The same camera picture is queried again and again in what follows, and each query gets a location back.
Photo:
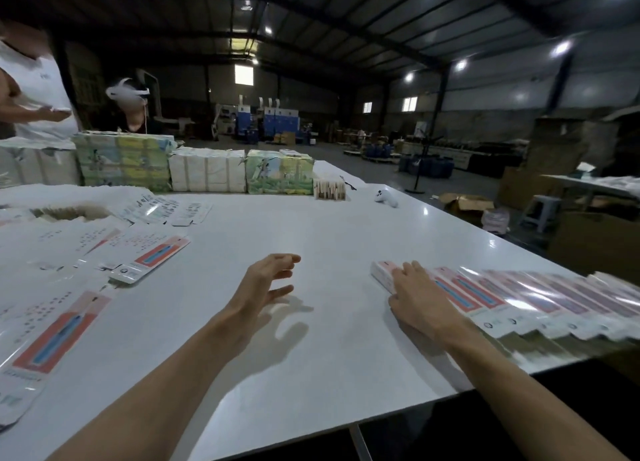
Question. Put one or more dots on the person's right hand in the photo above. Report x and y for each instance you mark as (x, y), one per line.
(425, 306)

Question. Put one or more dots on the person's left hand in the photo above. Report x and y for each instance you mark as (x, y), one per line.
(255, 291)

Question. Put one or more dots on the pile of carton blanks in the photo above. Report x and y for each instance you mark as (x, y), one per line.
(60, 276)

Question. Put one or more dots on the person's right forearm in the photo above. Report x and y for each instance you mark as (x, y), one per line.
(535, 401)

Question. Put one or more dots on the person's left forearm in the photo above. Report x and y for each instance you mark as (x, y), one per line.
(155, 396)

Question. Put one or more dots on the open cardboard box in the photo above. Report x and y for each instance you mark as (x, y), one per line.
(467, 209)

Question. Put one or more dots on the white plastic bags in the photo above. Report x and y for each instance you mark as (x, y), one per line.
(496, 222)

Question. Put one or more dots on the small white object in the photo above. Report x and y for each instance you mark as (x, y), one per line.
(386, 198)

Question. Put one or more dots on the green printed carton bundle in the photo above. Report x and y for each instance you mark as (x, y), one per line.
(280, 173)

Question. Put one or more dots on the small beige card stack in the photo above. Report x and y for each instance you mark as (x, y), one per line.
(330, 190)

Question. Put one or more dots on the row of white cartons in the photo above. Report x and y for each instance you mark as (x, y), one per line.
(207, 171)
(40, 166)

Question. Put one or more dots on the blue bins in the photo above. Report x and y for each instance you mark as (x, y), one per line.
(425, 166)

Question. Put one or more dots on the black floor stand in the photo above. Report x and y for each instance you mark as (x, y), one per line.
(425, 164)

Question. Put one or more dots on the small black tool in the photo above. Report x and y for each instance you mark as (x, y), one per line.
(347, 181)

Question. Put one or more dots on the white stool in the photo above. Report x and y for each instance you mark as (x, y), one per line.
(539, 212)

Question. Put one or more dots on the blue machine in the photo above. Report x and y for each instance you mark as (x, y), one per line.
(278, 124)

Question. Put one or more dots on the tall cardboard box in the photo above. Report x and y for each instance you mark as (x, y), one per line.
(540, 171)

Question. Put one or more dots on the large cardboard box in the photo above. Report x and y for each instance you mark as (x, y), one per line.
(595, 246)

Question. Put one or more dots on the green yellow carton bundle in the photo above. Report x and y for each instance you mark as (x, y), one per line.
(122, 163)

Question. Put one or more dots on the square bright window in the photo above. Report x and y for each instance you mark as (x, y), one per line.
(244, 75)

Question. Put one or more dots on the pile of white sheets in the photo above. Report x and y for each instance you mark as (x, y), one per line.
(612, 185)

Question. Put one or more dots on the white headset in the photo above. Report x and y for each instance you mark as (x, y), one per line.
(128, 90)

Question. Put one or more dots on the double wall window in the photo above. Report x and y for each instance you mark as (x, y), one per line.
(409, 104)

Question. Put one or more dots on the small wall window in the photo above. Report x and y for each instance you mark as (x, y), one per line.
(367, 107)

